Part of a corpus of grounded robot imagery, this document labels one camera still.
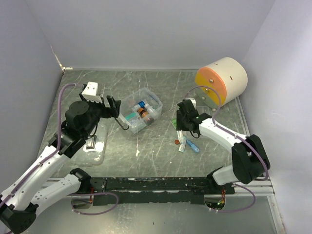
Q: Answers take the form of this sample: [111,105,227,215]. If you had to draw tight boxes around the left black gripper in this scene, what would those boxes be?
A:
[78,91,121,137]

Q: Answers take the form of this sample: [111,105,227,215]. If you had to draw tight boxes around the green medicine box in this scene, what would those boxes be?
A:
[171,118,177,129]

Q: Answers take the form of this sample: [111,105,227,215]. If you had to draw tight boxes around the clear plastic divider tray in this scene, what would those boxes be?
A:
[196,105,213,120]

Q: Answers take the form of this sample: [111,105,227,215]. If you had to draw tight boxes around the white tube packet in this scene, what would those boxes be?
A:
[177,130,187,153]

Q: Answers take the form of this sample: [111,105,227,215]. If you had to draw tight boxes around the teal-header plastic sachet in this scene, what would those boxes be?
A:
[125,112,140,126]

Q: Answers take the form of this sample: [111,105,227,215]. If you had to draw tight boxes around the small blue-label vial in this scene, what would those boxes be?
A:
[131,101,145,112]

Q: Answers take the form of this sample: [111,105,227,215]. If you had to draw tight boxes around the clear plastic storage box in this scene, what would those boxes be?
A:
[119,88,163,134]

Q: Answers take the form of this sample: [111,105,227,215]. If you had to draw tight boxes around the white medicine bottle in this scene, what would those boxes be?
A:
[144,103,156,116]

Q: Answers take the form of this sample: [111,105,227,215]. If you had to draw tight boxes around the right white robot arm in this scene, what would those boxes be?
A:
[176,99,270,194]

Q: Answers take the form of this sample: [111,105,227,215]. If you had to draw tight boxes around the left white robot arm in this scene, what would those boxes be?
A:
[0,96,121,234]

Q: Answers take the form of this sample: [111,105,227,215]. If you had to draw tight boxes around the blue plastic applicator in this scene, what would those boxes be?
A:
[186,140,200,153]

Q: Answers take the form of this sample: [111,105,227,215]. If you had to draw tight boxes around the clear plastic box lid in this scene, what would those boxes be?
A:
[72,120,109,166]

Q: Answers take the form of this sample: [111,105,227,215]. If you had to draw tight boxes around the beige cylinder orange face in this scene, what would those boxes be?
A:
[195,57,248,109]

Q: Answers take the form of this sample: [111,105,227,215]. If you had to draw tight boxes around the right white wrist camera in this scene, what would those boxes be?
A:
[189,98,196,108]

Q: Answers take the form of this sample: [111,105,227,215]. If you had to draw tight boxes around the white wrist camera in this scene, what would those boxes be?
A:
[81,82,103,103]
[189,98,196,108]

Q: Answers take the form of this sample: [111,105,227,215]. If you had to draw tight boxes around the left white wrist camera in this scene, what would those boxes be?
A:
[81,82,103,103]

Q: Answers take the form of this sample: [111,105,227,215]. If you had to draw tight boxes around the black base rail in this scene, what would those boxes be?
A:
[78,176,234,205]

